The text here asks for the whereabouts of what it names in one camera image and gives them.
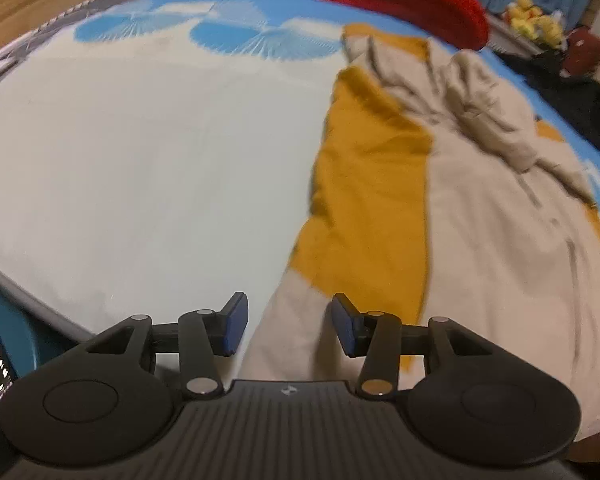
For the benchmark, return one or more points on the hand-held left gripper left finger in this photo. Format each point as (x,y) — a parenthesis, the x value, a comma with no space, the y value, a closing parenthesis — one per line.
(235,322)

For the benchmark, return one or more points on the beige and mustard hooded jacket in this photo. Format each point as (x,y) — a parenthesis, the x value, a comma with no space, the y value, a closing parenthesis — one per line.
(480,235)

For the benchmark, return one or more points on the dark red plush pillow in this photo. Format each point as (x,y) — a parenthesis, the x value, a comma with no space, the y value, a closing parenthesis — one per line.
(587,52)

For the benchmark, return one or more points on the black clothes pile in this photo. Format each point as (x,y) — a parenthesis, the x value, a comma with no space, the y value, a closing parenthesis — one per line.
(570,100)

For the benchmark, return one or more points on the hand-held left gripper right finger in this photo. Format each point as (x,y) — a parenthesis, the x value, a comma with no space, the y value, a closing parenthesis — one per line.
(342,325)

